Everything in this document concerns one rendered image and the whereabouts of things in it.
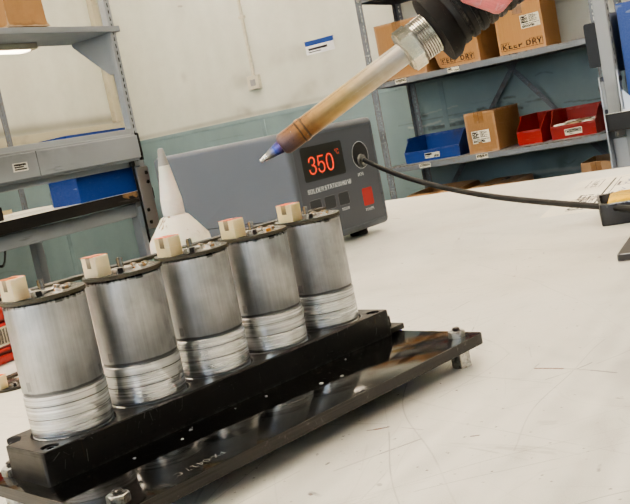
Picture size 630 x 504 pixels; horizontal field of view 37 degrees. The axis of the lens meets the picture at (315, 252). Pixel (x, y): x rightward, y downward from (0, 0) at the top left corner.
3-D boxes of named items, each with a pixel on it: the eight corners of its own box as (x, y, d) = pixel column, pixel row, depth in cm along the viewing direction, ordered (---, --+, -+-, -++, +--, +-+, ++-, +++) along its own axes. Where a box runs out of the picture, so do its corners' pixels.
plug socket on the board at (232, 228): (252, 234, 33) (248, 215, 33) (234, 239, 32) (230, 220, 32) (237, 235, 34) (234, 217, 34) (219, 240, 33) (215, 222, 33)
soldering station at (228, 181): (393, 227, 80) (372, 115, 79) (309, 258, 71) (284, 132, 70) (262, 241, 90) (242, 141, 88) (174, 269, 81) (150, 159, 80)
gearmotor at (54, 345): (136, 442, 28) (98, 278, 28) (65, 473, 27) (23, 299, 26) (93, 434, 30) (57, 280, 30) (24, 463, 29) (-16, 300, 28)
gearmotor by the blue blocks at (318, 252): (376, 336, 36) (351, 205, 35) (333, 355, 34) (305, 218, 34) (331, 334, 38) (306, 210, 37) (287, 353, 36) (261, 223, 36)
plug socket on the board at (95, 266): (119, 272, 29) (114, 251, 29) (95, 279, 29) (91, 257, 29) (105, 273, 30) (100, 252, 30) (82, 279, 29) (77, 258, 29)
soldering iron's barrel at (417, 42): (294, 165, 32) (448, 48, 31) (266, 128, 32) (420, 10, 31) (294, 163, 33) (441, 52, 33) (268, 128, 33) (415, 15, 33)
